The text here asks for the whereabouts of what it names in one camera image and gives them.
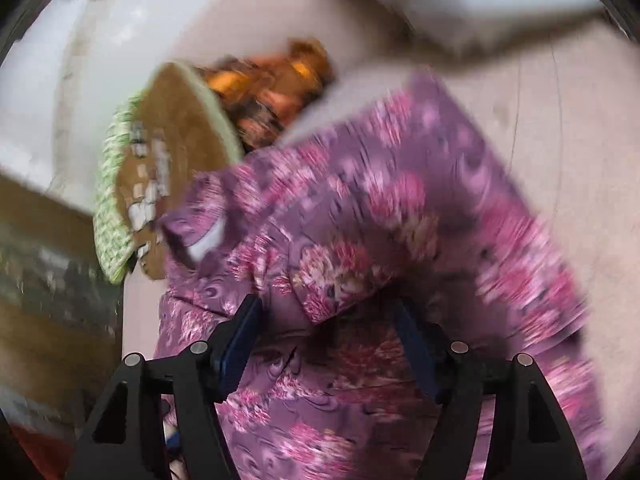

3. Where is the purple floral garment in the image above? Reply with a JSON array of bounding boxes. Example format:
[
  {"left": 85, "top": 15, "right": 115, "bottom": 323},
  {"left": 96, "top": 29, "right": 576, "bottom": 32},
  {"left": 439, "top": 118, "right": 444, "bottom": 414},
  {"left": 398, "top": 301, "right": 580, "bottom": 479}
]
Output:
[{"left": 156, "top": 73, "right": 603, "bottom": 479}]

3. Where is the wooden glass door cabinet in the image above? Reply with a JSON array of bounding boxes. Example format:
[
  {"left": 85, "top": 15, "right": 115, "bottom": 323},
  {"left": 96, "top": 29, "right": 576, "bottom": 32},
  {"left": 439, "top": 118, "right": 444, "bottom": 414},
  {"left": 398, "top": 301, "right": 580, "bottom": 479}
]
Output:
[{"left": 1, "top": 177, "right": 122, "bottom": 442}]

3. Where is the brown cartoon blanket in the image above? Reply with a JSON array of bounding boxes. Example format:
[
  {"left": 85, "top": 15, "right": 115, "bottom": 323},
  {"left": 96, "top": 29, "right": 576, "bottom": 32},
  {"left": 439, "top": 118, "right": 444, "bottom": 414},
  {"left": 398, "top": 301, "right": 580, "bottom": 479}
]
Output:
[{"left": 115, "top": 62, "right": 244, "bottom": 280}]

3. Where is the pink quilted bedspread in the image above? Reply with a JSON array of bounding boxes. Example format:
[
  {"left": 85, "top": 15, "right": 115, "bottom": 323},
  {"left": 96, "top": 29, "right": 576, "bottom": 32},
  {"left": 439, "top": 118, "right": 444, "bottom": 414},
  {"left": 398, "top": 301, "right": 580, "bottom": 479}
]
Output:
[{"left": 119, "top": 0, "right": 640, "bottom": 480}]

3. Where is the orange patterned cloth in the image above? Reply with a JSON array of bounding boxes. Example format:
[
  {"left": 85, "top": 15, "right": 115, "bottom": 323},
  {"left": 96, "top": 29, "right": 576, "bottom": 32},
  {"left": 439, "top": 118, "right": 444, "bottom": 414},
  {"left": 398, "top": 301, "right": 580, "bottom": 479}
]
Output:
[{"left": 198, "top": 38, "right": 334, "bottom": 152}]

